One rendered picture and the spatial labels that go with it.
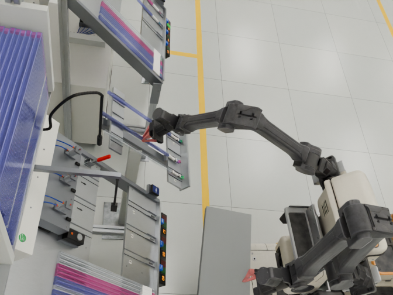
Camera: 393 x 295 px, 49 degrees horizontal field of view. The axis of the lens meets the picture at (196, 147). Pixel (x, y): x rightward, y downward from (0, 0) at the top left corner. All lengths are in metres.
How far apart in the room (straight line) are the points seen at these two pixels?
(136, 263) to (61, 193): 0.48
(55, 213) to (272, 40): 3.20
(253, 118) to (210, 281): 0.90
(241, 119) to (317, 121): 2.31
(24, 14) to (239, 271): 1.44
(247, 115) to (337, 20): 3.55
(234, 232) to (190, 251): 0.62
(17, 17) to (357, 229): 1.06
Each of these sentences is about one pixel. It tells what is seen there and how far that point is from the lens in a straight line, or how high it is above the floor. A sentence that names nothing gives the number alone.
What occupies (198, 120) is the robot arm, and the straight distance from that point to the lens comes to 1.68.
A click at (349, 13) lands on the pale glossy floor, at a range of 5.15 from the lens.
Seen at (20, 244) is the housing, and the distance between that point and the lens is 1.35.
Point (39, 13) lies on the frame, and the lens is 1.30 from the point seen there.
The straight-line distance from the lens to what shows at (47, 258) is 1.51.
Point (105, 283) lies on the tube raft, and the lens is 1.66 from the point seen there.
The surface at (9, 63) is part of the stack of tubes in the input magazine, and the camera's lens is 1.22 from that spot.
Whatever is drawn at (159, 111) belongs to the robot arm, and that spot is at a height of 1.12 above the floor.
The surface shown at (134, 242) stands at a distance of 1.85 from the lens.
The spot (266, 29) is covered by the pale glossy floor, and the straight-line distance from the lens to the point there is 4.39.
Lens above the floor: 2.50
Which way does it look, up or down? 52 degrees down
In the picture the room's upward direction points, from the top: 20 degrees clockwise
